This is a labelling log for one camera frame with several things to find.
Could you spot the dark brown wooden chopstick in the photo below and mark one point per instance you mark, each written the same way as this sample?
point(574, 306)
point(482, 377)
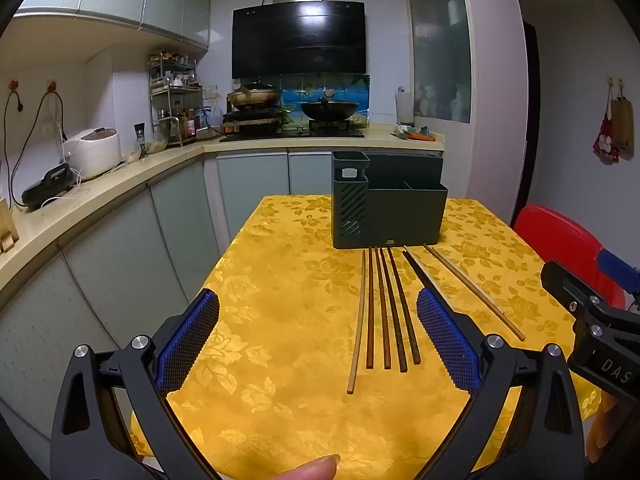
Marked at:
point(392, 310)
point(405, 310)

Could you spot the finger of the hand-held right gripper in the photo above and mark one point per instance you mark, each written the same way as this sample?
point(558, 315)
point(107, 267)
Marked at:
point(617, 266)
point(567, 282)

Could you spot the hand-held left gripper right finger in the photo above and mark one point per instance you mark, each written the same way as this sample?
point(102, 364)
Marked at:
point(447, 342)

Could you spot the dark grey utensil holder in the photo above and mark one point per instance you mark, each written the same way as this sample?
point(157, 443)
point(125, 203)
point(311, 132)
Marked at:
point(400, 215)

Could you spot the red plastic chair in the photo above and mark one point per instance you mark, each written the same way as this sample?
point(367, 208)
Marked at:
point(555, 235)

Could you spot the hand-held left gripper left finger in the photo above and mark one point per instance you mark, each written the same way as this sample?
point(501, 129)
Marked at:
point(187, 342)

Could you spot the row of sauce bottles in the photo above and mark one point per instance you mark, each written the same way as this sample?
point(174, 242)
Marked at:
point(189, 125)

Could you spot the brown hanging bag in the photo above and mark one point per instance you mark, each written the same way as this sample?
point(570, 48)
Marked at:
point(622, 127)

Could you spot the black range hood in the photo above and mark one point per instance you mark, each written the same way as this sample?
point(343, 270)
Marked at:
point(300, 40)

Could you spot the person's left hand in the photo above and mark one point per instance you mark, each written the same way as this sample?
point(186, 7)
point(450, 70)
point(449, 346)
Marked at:
point(310, 469)

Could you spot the dark door frame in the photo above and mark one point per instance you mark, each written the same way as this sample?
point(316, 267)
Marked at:
point(527, 135)

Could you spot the frosted glass cabinet door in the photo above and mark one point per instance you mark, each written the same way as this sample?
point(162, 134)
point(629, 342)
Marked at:
point(440, 35)

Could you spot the metal spice rack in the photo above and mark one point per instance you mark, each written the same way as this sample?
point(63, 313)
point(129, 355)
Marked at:
point(175, 90)

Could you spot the black pepper grinder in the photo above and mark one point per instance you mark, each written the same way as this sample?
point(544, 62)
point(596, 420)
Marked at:
point(141, 140)

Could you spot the light bamboo chopstick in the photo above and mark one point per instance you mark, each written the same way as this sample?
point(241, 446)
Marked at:
point(472, 291)

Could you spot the black chopstick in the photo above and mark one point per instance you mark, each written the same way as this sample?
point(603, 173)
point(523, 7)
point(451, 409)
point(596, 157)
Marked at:
point(416, 269)

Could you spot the orange and teal kitchen tools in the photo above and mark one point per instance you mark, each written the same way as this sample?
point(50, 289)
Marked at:
point(415, 134)

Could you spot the yellow floral tablecloth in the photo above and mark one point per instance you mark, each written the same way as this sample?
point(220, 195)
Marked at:
point(280, 285)

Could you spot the blue backsplash picture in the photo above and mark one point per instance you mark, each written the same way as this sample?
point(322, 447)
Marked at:
point(300, 91)

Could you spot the white rice cooker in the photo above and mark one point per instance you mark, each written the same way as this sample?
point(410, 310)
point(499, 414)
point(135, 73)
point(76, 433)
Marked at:
point(95, 152)

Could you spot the black wok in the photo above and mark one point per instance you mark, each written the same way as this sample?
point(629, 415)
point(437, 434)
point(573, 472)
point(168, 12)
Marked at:
point(330, 109)

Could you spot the wooden stand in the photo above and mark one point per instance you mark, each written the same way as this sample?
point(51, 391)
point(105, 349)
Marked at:
point(6, 230)

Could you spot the golden wok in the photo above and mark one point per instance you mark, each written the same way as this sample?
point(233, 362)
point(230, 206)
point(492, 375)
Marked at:
point(255, 96)

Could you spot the black gas stove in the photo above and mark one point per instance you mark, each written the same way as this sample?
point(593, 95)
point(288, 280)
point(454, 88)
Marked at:
point(295, 133)

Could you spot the black sandwich maker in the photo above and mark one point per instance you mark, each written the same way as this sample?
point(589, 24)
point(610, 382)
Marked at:
point(50, 185)

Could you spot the red hanging bag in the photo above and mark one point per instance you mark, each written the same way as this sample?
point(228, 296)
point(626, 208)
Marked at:
point(605, 142)

